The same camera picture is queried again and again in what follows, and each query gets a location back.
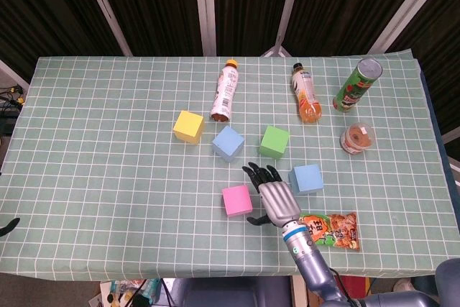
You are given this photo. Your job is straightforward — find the assorted packaging pile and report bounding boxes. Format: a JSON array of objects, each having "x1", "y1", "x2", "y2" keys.
[{"x1": 99, "y1": 278, "x2": 162, "y2": 307}]

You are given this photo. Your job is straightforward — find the black cables with yellow connectors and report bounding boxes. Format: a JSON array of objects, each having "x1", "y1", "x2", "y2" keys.
[{"x1": 0, "y1": 83, "x2": 29, "y2": 123}]

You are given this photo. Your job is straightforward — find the green snack bag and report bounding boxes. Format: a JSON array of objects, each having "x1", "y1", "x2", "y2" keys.
[{"x1": 297, "y1": 211, "x2": 361, "y2": 252}]

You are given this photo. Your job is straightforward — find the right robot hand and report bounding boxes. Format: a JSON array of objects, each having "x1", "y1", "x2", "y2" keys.
[{"x1": 241, "y1": 162, "x2": 302, "y2": 229}]

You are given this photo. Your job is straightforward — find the white label milk tea bottle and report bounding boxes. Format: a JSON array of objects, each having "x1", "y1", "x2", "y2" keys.
[{"x1": 210, "y1": 58, "x2": 241, "y2": 123}]

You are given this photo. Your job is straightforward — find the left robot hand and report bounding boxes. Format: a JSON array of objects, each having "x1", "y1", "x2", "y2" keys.
[{"x1": 0, "y1": 217, "x2": 21, "y2": 238}]

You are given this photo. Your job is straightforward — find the red box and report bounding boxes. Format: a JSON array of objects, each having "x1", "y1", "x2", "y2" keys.
[{"x1": 339, "y1": 275, "x2": 371, "y2": 299}]

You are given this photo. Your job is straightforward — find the green foam cube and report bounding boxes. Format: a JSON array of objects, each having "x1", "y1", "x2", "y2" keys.
[{"x1": 259, "y1": 125, "x2": 290, "y2": 160}]

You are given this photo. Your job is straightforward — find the grey-blue robot torso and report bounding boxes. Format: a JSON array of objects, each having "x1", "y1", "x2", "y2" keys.
[{"x1": 171, "y1": 278, "x2": 293, "y2": 307}]

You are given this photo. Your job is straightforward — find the pink foam cube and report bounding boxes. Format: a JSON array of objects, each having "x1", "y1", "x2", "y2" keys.
[{"x1": 221, "y1": 184, "x2": 253, "y2": 218}]

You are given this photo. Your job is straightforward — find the orange drink bottle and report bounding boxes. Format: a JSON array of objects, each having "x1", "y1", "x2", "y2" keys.
[{"x1": 290, "y1": 63, "x2": 323, "y2": 124}]

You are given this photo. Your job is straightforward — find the yellow foam cube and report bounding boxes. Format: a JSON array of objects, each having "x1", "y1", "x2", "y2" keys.
[{"x1": 172, "y1": 110, "x2": 206, "y2": 145}]

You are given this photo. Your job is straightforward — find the clear plastic snack jar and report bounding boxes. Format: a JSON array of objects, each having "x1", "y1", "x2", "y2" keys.
[{"x1": 340, "y1": 123, "x2": 374, "y2": 156}]

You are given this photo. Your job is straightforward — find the green checkered tablecloth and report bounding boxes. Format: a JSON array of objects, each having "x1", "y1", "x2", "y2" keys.
[{"x1": 0, "y1": 55, "x2": 460, "y2": 281}]

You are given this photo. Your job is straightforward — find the white frame post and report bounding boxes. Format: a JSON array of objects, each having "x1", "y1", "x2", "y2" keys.
[
  {"x1": 260, "y1": 0, "x2": 307, "y2": 58},
  {"x1": 366, "y1": 0, "x2": 443, "y2": 57},
  {"x1": 193, "y1": 0, "x2": 217, "y2": 57},
  {"x1": 78, "y1": 0, "x2": 133, "y2": 57}
]

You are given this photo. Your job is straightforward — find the green Pringles can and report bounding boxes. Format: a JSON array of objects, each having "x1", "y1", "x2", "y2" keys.
[{"x1": 331, "y1": 58, "x2": 384, "y2": 114}]

